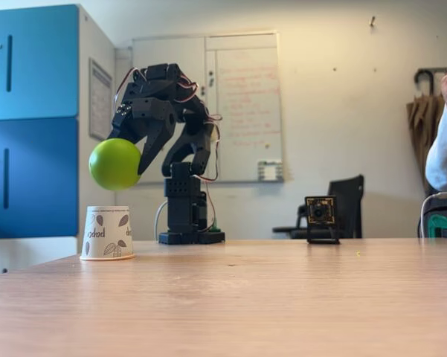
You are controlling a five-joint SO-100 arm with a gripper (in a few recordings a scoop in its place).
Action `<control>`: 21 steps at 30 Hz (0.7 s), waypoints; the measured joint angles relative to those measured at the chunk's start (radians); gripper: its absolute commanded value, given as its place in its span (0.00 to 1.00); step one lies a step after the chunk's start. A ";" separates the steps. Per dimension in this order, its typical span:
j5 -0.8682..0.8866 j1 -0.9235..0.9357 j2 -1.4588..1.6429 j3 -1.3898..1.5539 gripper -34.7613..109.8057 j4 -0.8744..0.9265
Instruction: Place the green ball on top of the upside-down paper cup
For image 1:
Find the green ball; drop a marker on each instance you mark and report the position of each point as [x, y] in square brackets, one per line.
[115, 163]

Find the green clamp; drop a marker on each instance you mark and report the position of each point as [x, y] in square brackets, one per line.
[440, 225]

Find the green circuit board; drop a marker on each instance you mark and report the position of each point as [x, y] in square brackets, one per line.
[215, 226]

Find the whiteboard with red writing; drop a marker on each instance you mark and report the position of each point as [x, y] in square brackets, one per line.
[245, 111]

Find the small black webcam on stand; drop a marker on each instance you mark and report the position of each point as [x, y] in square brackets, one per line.
[321, 213]

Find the black office chair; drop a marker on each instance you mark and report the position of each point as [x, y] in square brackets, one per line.
[346, 204]

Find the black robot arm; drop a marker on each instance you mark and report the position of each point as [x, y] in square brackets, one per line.
[186, 148]

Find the blue locker cabinet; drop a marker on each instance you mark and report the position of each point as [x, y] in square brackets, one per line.
[33, 130]

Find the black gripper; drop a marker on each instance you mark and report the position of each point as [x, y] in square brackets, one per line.
[152, 116]

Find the paper cup with leaf print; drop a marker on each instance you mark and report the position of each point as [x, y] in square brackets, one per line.
[106, 234]

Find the paper notice on cabinet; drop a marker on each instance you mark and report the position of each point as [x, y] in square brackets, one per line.
[100, 96]

